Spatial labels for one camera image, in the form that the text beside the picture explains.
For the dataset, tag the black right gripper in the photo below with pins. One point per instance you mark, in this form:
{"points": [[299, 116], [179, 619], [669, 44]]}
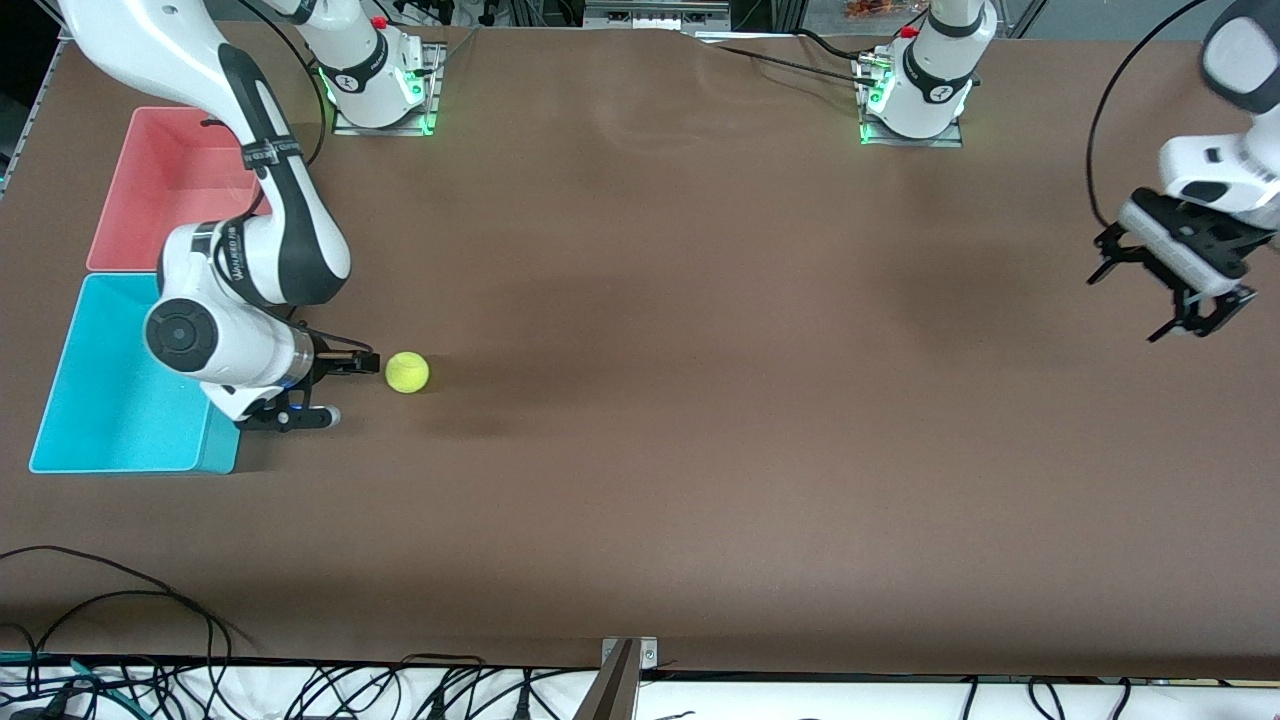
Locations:
{"points": [[325, 362]]}

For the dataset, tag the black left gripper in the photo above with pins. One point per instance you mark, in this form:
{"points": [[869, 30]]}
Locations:
{"points": [[1216, 233]]}

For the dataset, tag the yellow tennis ball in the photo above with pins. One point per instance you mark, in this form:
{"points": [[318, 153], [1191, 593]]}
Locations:
{"points": [[407, 372]]}

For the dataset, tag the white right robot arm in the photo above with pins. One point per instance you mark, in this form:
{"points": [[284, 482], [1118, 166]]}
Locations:
{"points": [[250, 270]]}

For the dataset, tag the pink plastic bin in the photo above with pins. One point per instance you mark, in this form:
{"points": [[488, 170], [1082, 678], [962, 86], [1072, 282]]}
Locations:
{"points": [[170, 200]]}

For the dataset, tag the blue plastic bin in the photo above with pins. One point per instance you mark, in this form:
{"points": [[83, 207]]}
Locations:
{"points": [[110, 400]]}

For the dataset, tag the grey metal bar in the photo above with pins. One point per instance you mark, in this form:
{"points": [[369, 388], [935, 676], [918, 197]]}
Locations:
{"points": [[612, 695]]}

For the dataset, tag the grey power strip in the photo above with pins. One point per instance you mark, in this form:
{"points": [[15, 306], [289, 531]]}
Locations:
{"points": [[655, 14]]}

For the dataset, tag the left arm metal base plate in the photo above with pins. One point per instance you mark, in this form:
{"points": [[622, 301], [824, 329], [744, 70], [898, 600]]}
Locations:
{"points": [[950, 140]]}

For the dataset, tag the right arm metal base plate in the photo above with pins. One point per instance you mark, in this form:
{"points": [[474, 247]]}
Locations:
{"points": [[432, 95]]}

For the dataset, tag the silver table edge bracket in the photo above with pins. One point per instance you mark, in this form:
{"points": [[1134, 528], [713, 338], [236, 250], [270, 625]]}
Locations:
{"points": [[648, 652]]}

